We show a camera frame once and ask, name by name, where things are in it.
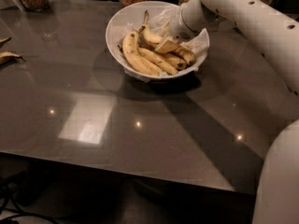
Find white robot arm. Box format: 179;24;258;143
166;0;299;224

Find curved yellow banana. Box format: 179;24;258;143
138;11;163;46

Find banana peel at left edge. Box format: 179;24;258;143
0;37;23;65

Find middle yellow banana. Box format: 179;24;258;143
137;48;178;76

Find right yellow banana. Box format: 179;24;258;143
174;46;196;65

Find large left yellow banana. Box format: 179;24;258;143
122;31;163;77

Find short spotted yellow banana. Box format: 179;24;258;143
162;53;187;71

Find white bowl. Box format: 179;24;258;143
106;1;209;82

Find black cables on floor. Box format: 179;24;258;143
0;170;60;224

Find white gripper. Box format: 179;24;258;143
155;7;197;54

